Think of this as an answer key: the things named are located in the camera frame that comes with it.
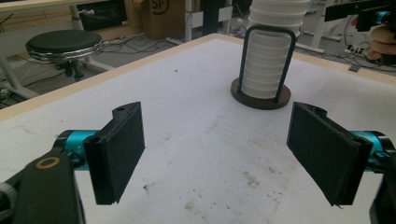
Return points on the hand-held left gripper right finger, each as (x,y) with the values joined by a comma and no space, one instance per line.
(327,155)

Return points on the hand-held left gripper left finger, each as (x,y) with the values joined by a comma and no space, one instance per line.
(116,155)

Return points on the stack of white paper cups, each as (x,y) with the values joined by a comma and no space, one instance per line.
(267,62)

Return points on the white power strip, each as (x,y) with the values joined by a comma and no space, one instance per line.
(355,49)

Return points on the black tape piece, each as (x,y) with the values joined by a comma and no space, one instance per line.
(354,68)

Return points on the white table mat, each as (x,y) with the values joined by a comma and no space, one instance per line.
(199,124)

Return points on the black round stool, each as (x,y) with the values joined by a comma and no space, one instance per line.
(63,42)

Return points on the brown cardboard box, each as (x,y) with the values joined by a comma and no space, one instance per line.
(165,21)

